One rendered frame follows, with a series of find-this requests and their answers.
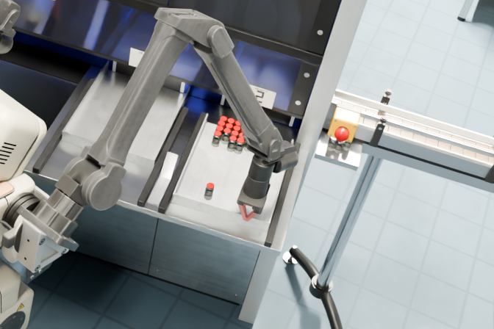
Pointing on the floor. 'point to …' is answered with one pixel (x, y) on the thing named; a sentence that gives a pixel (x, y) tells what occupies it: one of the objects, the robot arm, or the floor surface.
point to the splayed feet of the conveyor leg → (294, 255)
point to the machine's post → (320, 103)
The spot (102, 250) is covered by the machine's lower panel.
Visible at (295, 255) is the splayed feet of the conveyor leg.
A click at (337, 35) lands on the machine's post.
